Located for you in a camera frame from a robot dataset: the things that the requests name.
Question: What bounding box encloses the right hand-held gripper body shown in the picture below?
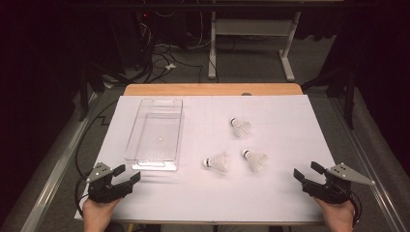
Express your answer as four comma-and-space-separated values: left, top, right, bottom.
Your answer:
303, 162, 376, 205

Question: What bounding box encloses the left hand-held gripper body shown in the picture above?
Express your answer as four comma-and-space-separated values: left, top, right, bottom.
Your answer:
86, 161, 133, 204

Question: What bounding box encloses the white shuttlecock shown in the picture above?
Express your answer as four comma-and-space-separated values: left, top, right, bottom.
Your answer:
242, 148, 270, 173
229, 117, 252, 138
201, 151, 231, 173

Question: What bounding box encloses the clear plastic tray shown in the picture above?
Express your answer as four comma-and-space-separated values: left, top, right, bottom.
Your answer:
124, 98, 184, 172

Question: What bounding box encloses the person's left hand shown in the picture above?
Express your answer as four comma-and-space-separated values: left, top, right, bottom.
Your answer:
81, 196, 123, 232

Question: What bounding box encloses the person's right hand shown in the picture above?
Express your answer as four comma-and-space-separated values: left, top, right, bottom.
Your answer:
313, 196, 356, 232

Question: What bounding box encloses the white table cover board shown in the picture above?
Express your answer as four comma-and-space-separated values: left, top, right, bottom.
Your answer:
74, 95, 337, 225

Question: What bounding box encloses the black metal stand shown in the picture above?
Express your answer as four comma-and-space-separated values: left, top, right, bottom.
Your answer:
78, 62, 107, 123
301, 62, 359, 130

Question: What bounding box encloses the dark curtain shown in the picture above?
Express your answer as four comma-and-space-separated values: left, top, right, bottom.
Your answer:
335, 0, 410, 178

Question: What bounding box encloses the dark computer tower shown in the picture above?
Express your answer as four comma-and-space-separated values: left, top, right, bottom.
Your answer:
109, 9, 156, 71

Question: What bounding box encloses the black horizontal bar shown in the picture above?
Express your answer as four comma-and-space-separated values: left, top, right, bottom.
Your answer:
64, 2, 410, 10

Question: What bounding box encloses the left hand-held gripper cable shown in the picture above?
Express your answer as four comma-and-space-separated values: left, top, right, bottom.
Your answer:
74, 172, 98, 217

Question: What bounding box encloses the hand-held gripper cable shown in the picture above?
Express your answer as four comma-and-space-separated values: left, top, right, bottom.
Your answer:
74, 172, 98, 217
347, 189, 363, 226

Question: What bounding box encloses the right hand-held gripper cable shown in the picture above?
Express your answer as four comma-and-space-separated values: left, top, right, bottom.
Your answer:
347, 189, 363, 226

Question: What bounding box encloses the long black floor cable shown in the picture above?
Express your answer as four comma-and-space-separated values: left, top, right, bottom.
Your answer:
74, 99, 120, 178

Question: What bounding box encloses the aluminium floor rail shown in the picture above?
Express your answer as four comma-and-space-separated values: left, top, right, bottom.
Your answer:
17, 91, 100, 232
330, 95, 410, 232

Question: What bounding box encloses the bundle of floor cables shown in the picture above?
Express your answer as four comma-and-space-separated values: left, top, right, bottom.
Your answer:
133, 42, 207, 85

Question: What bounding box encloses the white metal stand frame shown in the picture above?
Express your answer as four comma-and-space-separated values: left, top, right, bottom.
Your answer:
207, 11, 303, 83

